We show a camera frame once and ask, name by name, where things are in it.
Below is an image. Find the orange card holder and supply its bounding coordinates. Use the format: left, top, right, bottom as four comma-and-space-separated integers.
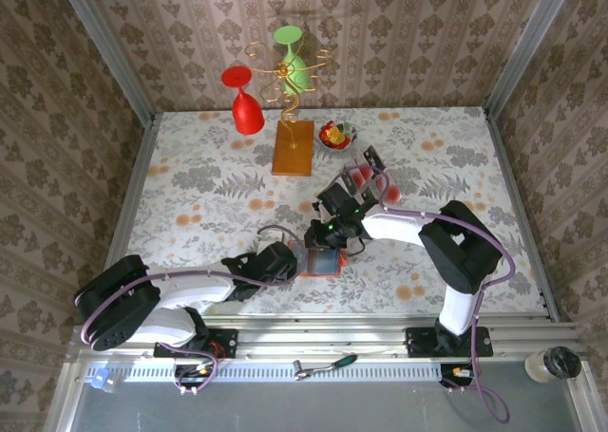
287, 240, 347, 280

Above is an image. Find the floral patterned tablecloth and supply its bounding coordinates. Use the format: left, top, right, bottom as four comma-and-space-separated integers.
118, 106, 547, 317

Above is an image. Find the patterned candy bowl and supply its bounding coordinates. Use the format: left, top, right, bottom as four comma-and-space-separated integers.
317, 120, 359, 152

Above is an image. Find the black power connector box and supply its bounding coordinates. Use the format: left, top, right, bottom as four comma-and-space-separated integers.
174, 363, 215, 388
440, 363, 476, 388

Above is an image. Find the red wine glass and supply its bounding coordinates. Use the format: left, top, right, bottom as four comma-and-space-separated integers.
220, 66, 265, 136

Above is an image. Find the green wine glass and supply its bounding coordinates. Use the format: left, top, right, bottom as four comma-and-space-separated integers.
273, 25, 311, 95

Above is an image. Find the blue white connector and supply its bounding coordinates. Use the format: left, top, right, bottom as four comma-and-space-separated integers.
87, 366, 120, 394

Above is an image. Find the clear plastic cup dark lid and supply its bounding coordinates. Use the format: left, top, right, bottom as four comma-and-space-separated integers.
524, 346, 583, 385

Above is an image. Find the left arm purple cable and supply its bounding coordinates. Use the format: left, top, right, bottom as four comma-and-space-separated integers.
80, 224, 301, 398

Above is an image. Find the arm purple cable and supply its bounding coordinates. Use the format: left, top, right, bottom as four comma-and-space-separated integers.
327, 165, 517, 426
80, 224, 301, 398

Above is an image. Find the gold wire rack wooden base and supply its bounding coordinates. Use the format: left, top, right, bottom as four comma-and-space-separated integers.
244, 41, 333, 178

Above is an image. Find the wide aluminium mounting rail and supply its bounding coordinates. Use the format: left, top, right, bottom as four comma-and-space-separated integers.
66, 315, 588, 365

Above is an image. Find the white slotted cable duct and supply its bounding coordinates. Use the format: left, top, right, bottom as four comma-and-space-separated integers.
85, 359, 446, 384

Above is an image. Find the ratchet wrench green handle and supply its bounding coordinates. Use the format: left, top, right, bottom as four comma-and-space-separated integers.
293, 353, 358, 382

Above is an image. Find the aluminium table side rail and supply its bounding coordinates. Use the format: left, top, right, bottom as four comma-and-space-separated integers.
482, 108, 561, 322
87, 113, 161, 324

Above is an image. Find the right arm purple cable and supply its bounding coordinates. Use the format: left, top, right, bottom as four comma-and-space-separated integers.
327, 165, 517, 426

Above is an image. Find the aluminium frame post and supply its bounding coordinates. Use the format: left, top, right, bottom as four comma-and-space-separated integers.
52, 0, 158, 128
483, 0, 580, 120

